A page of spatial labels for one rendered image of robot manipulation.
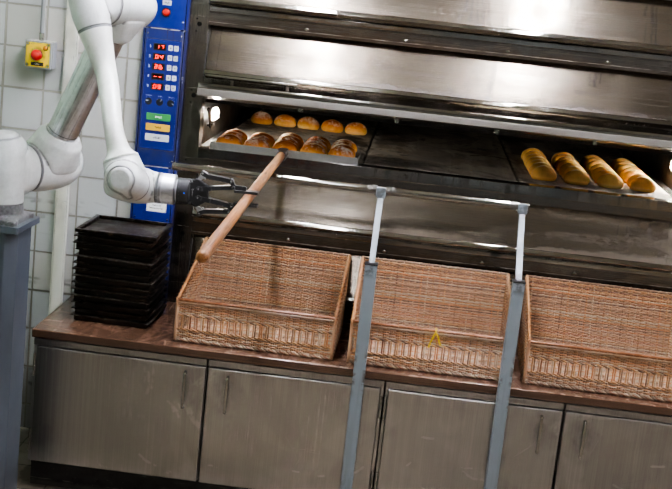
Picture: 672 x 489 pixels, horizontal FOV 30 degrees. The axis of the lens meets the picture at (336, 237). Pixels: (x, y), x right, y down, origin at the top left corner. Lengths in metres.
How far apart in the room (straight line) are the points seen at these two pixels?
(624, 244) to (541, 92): 0.64
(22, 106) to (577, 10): 2.06
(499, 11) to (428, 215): 0.78
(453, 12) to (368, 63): 0.35
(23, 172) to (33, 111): 0.84
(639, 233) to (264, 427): 1.54
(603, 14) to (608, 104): 0.32
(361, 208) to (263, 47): 0.69
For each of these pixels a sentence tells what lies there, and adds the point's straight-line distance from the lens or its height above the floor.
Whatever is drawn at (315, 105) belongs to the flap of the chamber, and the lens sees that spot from 4.46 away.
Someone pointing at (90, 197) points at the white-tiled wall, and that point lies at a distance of 4.80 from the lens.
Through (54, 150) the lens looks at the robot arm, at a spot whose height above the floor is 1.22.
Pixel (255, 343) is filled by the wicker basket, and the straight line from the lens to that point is 4.29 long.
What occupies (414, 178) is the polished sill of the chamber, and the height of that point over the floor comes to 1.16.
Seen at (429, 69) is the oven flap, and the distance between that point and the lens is 4.59.
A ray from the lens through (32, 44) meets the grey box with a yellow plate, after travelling 4.72.
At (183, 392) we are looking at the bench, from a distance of 4.30.
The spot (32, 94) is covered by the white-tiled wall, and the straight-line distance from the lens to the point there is 4.81.
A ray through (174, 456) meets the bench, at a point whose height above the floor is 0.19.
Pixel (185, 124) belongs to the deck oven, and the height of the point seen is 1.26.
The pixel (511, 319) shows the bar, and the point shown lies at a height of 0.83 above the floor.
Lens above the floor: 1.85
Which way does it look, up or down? 12 degrees down
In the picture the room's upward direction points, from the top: 6 degrees clockwise
